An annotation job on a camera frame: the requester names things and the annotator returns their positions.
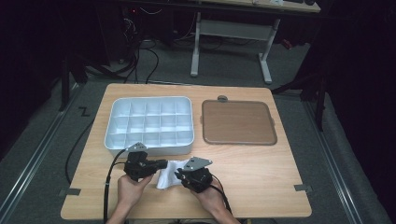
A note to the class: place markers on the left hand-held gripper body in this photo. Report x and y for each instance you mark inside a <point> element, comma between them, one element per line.
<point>137,166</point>

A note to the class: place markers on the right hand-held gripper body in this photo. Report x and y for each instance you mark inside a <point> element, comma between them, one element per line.
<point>197,179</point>

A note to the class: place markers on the white sock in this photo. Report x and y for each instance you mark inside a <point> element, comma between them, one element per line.
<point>166,179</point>

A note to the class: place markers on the white divided storage box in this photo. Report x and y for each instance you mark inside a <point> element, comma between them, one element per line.
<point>149,121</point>

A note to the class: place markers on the person's left hand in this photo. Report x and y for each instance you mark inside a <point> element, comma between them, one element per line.
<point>130,191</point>

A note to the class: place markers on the person's right hand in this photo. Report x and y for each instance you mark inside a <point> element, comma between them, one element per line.
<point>211,202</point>

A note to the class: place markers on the brown tray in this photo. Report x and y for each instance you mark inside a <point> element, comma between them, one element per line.
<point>238,123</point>

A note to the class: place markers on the grey tape piece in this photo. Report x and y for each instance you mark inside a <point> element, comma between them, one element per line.
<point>70,192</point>
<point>302,187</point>

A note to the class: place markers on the grey round knob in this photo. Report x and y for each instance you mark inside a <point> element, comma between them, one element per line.
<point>222,98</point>

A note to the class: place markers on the black metal stand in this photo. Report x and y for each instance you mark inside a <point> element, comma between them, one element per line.
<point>64,84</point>
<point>320,99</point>

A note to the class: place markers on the white-legged wooden desk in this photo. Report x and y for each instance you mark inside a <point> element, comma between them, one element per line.
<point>232,29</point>

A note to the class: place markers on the small red object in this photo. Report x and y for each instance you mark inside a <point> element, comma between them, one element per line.
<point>287,44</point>

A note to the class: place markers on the metal floor rail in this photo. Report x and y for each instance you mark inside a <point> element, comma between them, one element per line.
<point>334,165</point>
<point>34,158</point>

